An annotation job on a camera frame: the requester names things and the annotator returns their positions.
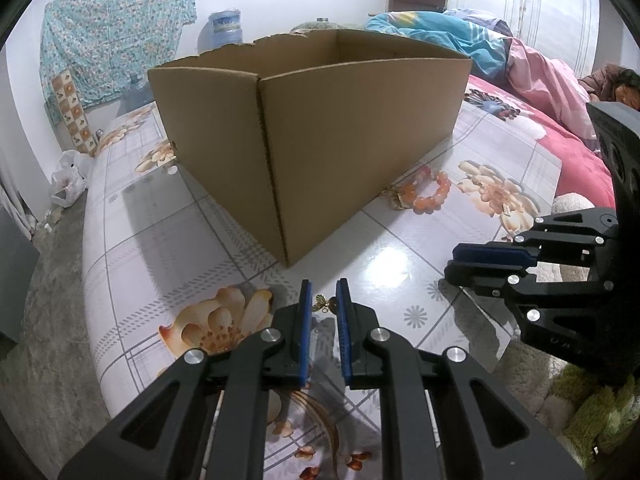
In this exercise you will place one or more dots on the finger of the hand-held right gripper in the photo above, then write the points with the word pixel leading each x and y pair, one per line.
pixel 490 252
pixel 475 277

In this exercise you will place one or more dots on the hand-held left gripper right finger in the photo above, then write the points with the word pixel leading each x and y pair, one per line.
pixel 345 335

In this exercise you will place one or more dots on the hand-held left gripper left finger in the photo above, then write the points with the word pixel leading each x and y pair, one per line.
pixel 305 335

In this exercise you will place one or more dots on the gold butterfly earring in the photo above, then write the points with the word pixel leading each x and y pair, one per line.
pixel 322 305

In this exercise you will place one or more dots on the brown cardboard box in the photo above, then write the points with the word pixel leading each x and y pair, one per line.
pixel 325 135

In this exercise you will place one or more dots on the pink floral bedsheet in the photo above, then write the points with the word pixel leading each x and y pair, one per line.
pixel 575 160

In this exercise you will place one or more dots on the white green fluffy blanket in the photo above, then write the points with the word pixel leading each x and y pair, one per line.
pixel 530 375

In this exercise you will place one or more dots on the pink blanket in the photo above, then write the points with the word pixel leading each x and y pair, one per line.
pixel 540 75

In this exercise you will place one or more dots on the blue patterned blanket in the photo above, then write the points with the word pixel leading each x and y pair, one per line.
pixel 450 35

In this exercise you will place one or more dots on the white wardrobe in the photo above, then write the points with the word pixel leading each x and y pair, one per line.
pixel 545 10

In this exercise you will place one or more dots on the white plastic bag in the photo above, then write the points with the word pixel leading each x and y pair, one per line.
pixel 70 180

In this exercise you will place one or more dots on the green cloth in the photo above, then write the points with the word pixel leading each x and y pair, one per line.
pixel 320 24

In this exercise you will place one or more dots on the blue water jug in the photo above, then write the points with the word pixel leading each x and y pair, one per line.
pixel 136 94
pixel 225 27

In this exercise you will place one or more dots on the grey box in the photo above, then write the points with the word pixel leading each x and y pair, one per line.
pixel 15 270

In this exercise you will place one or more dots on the teal floral hanging cloth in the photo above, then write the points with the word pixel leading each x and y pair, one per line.
pixel 115 30

